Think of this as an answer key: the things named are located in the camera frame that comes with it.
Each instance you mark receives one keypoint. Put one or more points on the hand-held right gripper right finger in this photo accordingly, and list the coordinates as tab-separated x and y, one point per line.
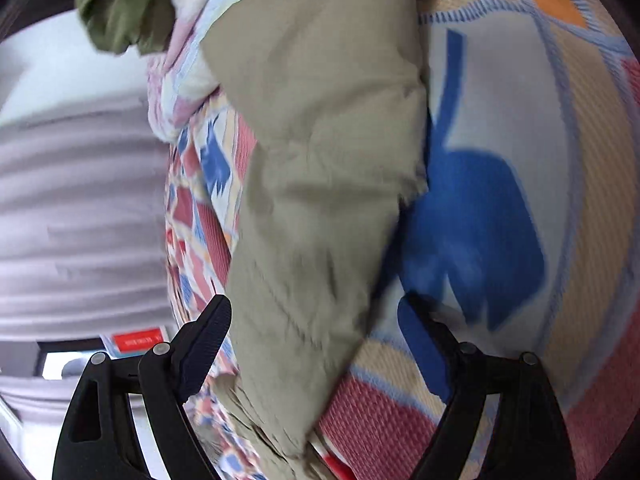
422	342

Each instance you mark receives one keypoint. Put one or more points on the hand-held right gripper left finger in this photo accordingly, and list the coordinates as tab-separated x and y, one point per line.
204	336

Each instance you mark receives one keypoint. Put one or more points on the khaki padded jacket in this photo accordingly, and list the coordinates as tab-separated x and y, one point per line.
325	170

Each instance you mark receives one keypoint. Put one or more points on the red label box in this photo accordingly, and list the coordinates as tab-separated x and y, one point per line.
134	344

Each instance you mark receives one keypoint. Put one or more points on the leaf print checked bed sheet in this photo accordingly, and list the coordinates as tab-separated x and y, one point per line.
505	200

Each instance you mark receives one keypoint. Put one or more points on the pale ribbed panel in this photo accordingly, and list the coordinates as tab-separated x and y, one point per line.
75	185

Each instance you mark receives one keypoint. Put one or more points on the pink checked quilt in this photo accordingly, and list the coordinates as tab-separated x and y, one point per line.
187	55

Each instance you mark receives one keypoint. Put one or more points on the olive green cloth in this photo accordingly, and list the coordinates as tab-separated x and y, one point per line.
122	7

